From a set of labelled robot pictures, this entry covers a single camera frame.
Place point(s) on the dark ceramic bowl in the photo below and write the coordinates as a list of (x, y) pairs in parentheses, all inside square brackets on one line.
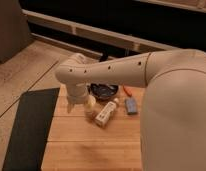
[(103, 91)]

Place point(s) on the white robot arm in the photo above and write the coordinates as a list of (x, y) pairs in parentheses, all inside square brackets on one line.
[(173, 111)]

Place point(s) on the white plastic cup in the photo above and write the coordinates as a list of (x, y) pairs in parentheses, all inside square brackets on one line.
[(89, 106)]

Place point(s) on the white remote controller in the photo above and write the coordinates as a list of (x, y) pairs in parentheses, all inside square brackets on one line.
[(104, 115)]

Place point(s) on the black floor mat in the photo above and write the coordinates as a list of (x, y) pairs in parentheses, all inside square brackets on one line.
[(30, 130)]

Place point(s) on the grey cabinet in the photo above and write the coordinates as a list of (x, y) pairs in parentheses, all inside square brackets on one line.
[(15, 34)]

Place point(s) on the orange handled tool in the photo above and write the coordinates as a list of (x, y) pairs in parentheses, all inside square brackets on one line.
[(127, 91)]

